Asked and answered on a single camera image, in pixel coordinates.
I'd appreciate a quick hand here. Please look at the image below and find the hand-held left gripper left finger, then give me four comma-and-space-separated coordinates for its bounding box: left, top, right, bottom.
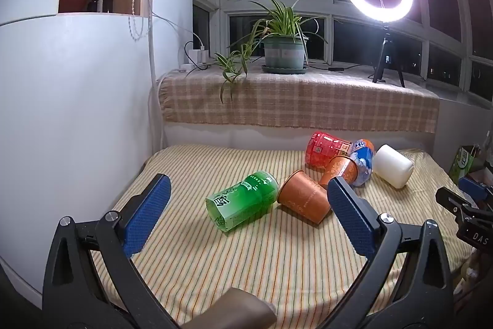
42, 173, 182, 329

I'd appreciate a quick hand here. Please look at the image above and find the black tripod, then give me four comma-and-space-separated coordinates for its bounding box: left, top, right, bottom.
372, 24, 406, 88

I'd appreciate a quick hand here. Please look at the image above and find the green flower pot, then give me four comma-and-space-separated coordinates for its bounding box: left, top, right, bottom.
263, 35, 307, 68

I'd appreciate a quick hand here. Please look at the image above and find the spider plant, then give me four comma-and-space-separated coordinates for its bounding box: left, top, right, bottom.
185, 0, 329, 104

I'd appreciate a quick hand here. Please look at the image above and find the striped yellow table cloth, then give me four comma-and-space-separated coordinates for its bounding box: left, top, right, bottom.
90, 144, 475, 327

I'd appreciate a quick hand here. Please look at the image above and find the black cable with switch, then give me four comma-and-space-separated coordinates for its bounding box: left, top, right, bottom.
308, 60, 361, 73

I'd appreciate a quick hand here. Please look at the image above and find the green pot saucer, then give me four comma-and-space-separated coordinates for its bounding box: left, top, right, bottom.
261, 64, 309, 75

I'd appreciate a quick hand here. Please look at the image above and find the white plain cup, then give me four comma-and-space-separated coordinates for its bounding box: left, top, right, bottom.
373, 144, 414, 189

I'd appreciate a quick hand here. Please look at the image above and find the white rounded cabinet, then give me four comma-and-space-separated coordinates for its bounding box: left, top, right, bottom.
0, 0, 164, 297

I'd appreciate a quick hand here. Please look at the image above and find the brown padded object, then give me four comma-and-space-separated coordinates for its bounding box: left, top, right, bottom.
180, 287, 279, 329

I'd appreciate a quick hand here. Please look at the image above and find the plaid orange sill cloth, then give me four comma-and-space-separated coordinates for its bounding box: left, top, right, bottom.
159, 64, 440, 135

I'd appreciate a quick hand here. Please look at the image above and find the large orange paper cup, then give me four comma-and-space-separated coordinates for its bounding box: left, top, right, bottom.
276, 170, 332, 225

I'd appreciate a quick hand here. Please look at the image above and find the red printed cup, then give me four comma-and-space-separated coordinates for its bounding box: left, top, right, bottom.
305, 131, 353, 170

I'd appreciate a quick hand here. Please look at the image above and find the white vertical pipe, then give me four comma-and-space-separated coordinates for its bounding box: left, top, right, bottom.
147, 0, 167, 151

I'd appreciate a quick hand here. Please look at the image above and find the white power strip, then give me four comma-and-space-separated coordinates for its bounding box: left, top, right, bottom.
179, 62, 209, 73

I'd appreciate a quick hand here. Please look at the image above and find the clear cup with blue label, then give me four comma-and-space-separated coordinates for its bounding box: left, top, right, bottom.
348, 138, 375, 187

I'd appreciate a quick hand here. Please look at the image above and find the small orange paper cup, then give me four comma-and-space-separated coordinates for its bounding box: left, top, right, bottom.
319, 155, 359, 189

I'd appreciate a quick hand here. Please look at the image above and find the green plastic cup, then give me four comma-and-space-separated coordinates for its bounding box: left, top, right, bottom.
205, 170, 279, 234

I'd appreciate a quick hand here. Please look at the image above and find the grey window frame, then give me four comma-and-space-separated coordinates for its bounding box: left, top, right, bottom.
192, 0, 493, 103

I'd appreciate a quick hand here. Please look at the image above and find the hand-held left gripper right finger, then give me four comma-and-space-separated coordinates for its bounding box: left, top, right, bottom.
320, 176, 459, 329

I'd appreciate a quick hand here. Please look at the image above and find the green paper bag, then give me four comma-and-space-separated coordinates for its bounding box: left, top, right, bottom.
449, 145, 487, 184

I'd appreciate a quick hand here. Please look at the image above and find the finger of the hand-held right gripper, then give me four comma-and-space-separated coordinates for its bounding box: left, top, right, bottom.
458, 176, 493, 203
435, 186, 478, 222

